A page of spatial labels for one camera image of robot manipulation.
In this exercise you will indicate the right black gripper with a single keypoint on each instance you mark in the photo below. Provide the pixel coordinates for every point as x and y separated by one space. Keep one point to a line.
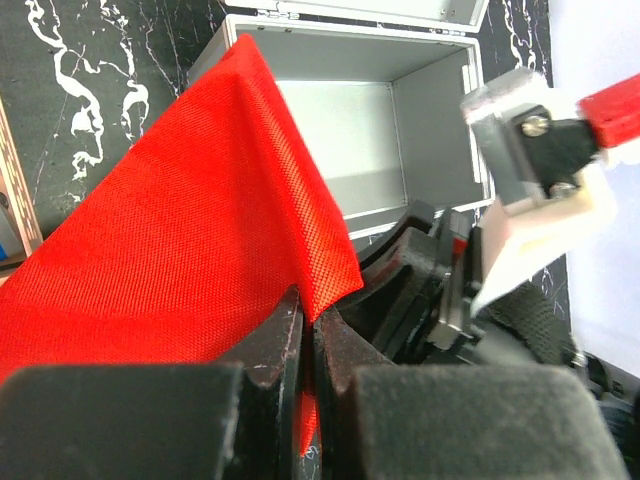
420 278

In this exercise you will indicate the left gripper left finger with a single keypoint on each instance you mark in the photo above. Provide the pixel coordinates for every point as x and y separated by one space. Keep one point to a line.
233 418

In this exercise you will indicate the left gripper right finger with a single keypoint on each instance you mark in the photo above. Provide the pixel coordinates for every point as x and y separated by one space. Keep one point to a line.
379 420

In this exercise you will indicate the red first aid pouch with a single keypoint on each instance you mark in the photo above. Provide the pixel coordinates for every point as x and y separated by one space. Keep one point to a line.
190 241

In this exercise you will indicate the silver metal medicine case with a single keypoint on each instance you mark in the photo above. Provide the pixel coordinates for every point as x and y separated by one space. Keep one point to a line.
375 89

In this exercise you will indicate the orange plastic file organizer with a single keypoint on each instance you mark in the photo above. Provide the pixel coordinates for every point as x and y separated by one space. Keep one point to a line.
14 187

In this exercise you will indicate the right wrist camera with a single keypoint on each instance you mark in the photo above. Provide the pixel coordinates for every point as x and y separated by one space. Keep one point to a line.
546 156

